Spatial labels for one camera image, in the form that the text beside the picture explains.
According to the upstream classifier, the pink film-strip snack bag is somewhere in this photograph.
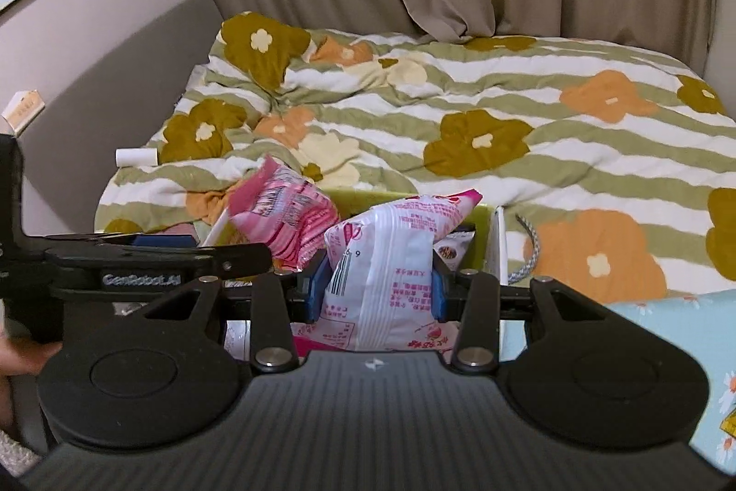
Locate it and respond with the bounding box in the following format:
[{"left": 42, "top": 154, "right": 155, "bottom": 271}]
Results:
[{"left": 228, "top": 156, "right": 339, "bottom": 271}]

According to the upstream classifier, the white pink snack bag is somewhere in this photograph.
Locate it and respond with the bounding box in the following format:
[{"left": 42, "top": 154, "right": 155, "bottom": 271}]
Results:
[{"left": 292, "top": 190, "right": 482, "bottom": 356}]

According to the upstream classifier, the person's left hand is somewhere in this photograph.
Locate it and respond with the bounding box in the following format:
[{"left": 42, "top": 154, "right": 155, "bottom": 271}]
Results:
[{"left": 0, "top": 336, "right": 63, "bottom": 376}]

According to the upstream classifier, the white cylinder roll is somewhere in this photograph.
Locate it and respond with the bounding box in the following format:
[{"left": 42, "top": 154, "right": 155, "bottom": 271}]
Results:
[{"left": 115, "top": 147, "right": 158, "bottom": 168}]

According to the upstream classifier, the Oishi white orange snack bag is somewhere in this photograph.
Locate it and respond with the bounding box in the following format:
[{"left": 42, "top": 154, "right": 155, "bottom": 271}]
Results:
[{"left": 433, "top": 231, "right": 475, "bottom": 271}]

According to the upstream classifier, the green cardboard snack box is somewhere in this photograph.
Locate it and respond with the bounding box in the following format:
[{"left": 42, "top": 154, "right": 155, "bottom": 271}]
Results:
[{"left": 197, "top": 188, "right": 511, "bottom": 360}]

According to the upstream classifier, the floral striped green duvet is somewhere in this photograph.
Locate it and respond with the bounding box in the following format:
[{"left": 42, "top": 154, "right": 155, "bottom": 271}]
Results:
[{"left": 95, "top": 12, "right": 735, "bottom": 303}]

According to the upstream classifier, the light blue daisy tablecloth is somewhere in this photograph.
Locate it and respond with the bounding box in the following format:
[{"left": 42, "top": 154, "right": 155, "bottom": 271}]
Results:
[{"left": 493, "top": 283, "right": 735, "bottom": 490}]

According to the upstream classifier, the braided grey cable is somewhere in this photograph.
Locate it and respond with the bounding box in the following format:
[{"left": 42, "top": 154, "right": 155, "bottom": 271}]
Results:
[{"left": 505, "top": 212, "right": 541, "bottom": 287}]

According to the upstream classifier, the small beige wall sign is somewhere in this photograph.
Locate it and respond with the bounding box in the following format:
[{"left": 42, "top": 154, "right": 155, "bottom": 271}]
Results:
[{"left": 1, "top": 90, "right": 45, "bottom": 137}]

